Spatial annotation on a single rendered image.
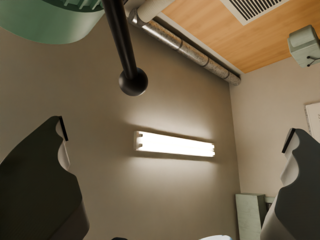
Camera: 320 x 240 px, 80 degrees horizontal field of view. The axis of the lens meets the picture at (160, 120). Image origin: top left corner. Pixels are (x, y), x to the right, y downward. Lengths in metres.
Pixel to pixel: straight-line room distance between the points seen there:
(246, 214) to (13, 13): 3.02
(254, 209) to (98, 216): 2.04
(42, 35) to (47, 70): 1.36
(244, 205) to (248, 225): 0.23
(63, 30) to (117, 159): 1.49
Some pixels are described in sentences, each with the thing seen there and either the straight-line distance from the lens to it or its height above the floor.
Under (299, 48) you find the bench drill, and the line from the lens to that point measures 2.40.
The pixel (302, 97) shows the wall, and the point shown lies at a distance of 3.21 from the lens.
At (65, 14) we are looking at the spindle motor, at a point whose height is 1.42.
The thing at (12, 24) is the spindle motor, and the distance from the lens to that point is 0.30.
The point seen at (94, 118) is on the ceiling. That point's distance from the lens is 1.66.
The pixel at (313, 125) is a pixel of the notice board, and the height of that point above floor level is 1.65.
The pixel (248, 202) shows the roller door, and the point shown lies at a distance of 3.03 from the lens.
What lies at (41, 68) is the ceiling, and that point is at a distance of 1.66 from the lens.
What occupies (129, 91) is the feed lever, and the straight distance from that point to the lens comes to 0.22.
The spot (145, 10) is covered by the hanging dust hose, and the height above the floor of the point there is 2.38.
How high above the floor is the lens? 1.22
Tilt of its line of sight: 45 degrees up
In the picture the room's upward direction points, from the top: 106 degrees counter-clockwise
